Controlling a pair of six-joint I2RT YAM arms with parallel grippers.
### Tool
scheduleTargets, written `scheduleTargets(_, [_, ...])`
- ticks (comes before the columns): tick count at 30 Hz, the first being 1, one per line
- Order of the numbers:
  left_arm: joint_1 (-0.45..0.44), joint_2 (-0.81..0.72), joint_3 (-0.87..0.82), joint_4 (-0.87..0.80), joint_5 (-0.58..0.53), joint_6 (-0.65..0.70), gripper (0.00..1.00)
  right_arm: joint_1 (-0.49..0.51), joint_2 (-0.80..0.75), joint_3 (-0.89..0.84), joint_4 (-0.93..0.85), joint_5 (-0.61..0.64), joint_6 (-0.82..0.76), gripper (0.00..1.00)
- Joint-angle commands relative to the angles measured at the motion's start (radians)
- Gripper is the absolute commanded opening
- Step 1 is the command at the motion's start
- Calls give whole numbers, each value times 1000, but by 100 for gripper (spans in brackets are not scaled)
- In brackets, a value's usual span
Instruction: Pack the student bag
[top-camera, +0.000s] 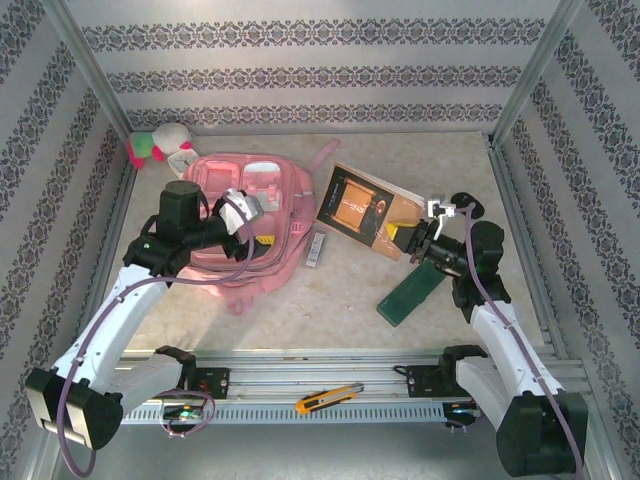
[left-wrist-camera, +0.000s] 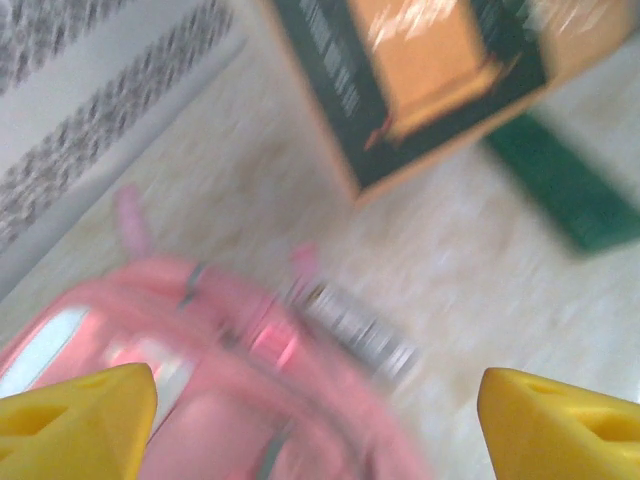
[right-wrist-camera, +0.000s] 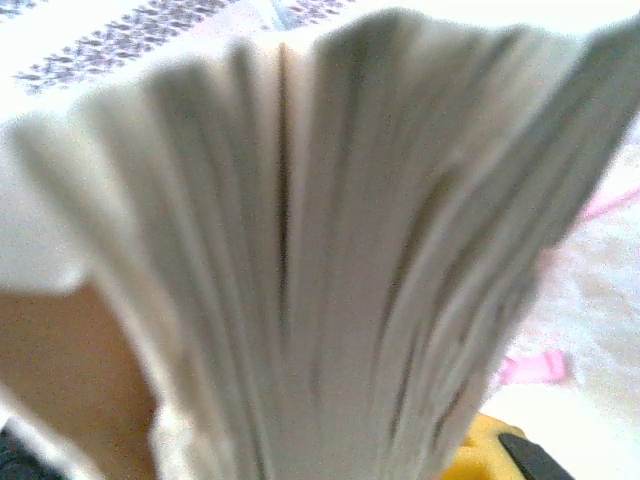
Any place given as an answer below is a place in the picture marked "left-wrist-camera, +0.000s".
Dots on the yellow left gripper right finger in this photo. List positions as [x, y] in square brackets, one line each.
[560, 435]

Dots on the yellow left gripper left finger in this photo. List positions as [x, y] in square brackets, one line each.
[75, 430]

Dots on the pink school backpack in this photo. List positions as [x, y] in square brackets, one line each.
[225, 400]

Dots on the dark green pencil case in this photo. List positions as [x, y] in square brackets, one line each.
[575, 195]

